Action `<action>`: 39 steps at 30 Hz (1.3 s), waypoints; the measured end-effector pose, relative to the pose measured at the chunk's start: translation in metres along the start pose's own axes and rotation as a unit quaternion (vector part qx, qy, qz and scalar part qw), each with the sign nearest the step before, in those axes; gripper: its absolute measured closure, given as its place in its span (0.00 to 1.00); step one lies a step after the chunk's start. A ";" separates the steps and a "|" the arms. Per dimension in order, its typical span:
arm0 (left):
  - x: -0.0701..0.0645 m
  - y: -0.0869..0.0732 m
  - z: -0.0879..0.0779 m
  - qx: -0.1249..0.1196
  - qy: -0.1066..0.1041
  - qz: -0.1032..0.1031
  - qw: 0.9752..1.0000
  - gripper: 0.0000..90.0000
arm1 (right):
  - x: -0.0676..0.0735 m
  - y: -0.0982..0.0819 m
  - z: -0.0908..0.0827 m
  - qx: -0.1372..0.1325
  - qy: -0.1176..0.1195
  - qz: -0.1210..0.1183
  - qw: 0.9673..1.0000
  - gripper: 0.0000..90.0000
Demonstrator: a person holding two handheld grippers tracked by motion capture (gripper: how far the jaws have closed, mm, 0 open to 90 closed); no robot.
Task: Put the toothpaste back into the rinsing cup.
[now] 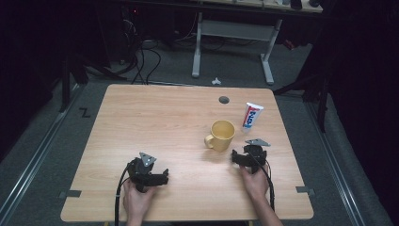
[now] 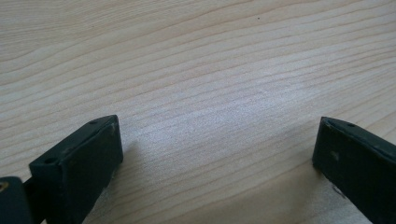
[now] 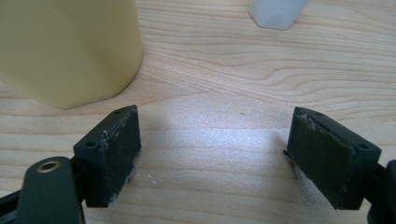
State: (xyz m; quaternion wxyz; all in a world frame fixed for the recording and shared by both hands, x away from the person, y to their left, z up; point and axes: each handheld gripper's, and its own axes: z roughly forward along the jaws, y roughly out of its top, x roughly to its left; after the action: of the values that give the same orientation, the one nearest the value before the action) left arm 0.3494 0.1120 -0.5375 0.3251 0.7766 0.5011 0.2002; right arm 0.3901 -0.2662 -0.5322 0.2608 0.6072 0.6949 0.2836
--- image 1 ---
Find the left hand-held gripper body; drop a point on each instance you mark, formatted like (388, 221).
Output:
(141, 171)

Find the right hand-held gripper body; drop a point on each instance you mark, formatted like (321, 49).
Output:
(258, 155)

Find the yellow mug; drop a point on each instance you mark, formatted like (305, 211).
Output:
(221, 139)

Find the white toothpaste tube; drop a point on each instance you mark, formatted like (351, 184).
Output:
(251, 117)

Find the person's right hand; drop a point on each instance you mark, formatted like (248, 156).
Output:
(257, 185)

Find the person's left hand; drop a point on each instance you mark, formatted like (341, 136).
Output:
(136, 202)

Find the grey tape strip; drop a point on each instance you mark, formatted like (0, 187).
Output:
(73, 193)
(303, 190)

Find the small white floor object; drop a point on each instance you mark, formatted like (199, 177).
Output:
(216, 82)

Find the black metal stand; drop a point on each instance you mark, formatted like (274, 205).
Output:
(66, 84)
(323, 100)

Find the grey-framed background desk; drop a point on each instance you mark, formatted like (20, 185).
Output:
(235, 29)

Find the metal floor rail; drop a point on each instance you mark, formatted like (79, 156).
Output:
(37, 157)
(337, 166)

